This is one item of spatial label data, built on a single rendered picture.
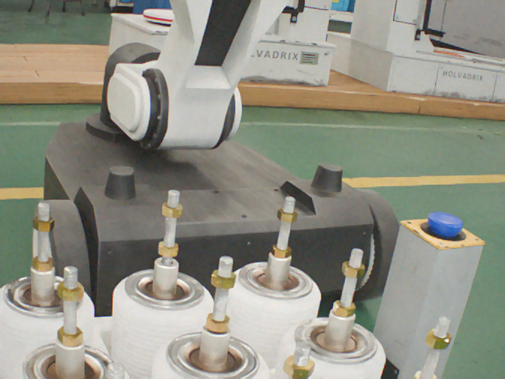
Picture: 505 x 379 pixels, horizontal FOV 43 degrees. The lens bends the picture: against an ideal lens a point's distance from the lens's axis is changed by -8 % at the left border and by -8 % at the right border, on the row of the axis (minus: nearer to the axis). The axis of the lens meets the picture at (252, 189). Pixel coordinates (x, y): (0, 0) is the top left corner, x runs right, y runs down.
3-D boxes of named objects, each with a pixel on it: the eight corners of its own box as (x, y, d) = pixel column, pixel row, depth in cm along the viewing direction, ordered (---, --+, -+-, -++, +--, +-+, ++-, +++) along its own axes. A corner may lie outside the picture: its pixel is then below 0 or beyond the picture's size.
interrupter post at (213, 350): (231, 368, 53) (237, 335, 52) (204, 371, 52) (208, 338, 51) (219, 353, 55) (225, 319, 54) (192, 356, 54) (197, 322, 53)
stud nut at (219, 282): (231, 278, 52) (233, 268, 52) (239, 289, 51) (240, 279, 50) (207, 279, 51) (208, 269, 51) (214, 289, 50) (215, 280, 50)
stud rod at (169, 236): (167, 265, 63) (176, 189, 61) (173, 270, 62) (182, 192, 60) (158, 267, 62) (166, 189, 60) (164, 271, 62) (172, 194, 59)
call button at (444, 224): (417, 228, 71) (421, 211, 71) (443, 227, 73) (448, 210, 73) (439, 244, 68) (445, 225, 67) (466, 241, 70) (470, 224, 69)
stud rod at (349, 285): (332, 325, 59) (350, 247, 56) (343, 325, 59) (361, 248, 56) (335, 331, 58) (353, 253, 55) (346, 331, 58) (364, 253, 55)
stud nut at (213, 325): (225, 320, 53) (226, 311, 53) (232, 331, 52) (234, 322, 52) (201, 321, 53) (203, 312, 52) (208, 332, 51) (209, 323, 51)
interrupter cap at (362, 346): (286, 321, 62) (288, 314, 61) (364, 324, 63) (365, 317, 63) (301, 366, 55) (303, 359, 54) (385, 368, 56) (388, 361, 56)
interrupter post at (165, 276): (181, 295, 63) (185, 264, 62) (163, 301, 62) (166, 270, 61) (164, 285, 65) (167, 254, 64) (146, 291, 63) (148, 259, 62)
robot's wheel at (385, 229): (306, 272, 130) (325, 174, 124) (328, 270, 133) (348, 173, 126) (366, 322, 114) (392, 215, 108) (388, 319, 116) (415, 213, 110)
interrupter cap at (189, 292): (220, 298, 64) (221, 292, 64) (163, 322, 58) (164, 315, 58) (164, 268, 68) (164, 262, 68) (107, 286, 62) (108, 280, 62)
